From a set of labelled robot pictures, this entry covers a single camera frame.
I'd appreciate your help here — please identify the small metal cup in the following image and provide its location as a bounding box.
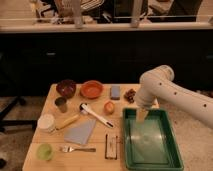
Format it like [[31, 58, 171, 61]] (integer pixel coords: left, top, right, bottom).
[[55, 97, 67, 113]]

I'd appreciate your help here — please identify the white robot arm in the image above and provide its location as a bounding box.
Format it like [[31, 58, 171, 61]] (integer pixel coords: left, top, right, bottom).
[[135, 65, 213, 129]]

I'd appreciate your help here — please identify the black office chair base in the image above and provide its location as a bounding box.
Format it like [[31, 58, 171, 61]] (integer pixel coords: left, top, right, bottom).
[[0, 96, 38, 133]]

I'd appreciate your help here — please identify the dark brown bowl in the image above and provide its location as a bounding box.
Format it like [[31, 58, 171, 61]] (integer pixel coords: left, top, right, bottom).
[[56, 79, 76, 99]]

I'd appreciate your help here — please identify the green plastic tray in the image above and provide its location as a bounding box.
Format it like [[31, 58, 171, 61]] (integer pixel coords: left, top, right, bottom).
[[122, 108, 184, 171]]

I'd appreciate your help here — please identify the metal fork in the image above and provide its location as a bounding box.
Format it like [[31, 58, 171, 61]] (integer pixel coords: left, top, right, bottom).
[[60, 146, 96, 153]]

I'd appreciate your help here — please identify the white plastic cup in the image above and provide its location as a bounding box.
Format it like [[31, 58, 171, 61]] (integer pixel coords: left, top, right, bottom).
[[37, 114, 55, 132]]

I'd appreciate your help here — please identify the black rectangular case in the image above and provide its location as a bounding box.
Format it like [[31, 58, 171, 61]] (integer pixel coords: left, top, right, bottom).
[[105, 134, 117, 160]]

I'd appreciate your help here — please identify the grey blue cloth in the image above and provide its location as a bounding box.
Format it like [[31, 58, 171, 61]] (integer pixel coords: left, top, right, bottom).
[[64, 119, 96, 145]]

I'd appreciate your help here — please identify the blue grey sponge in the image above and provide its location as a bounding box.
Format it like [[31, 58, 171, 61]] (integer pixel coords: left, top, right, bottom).
[[110, 85, 120, 100]]

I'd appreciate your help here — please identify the dark grape bunch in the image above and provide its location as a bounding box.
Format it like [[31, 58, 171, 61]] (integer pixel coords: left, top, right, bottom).
[[124, 89, 136, 103]]

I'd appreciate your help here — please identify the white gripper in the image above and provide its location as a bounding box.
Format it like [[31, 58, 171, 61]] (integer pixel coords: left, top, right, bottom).
[[134, 88, 158, 123]]

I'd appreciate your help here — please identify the orange bowl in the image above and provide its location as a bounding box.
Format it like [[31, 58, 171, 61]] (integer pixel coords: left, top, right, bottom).
[[80, 80, 103, 99]]

